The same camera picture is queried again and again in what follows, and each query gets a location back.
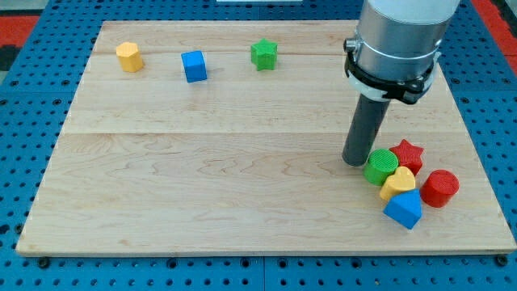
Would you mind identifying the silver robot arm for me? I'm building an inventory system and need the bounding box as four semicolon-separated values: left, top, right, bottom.
343;0;460;104

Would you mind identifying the light wooden board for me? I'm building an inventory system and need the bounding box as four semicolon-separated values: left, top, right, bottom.
16;20;516;257

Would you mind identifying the green star block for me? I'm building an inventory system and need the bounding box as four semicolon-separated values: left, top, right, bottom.
250;39;278;71

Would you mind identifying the red star block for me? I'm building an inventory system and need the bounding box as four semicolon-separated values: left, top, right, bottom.
389;139;424;175

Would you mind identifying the blue cube block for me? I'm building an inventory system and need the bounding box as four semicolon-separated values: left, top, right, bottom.
181;51;208;82

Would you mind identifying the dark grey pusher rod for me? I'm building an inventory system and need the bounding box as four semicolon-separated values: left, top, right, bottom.
342;95;389;167

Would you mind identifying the green cylinder block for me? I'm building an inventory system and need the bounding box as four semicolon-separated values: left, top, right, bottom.
363;149;399;186

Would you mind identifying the yellow heart block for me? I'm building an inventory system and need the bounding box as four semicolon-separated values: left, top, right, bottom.
379;167;416;201

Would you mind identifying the yellow hexagon block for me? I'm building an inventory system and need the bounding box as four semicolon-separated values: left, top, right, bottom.
116;42;144;73

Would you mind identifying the blue triangle block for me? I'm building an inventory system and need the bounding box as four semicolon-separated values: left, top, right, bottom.
383;189;422;230

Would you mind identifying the red cylinder block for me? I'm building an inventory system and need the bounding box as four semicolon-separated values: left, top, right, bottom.
420;169;460;208

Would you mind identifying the black clamp ring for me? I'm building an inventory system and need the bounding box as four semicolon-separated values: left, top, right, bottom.
343;37;441;106

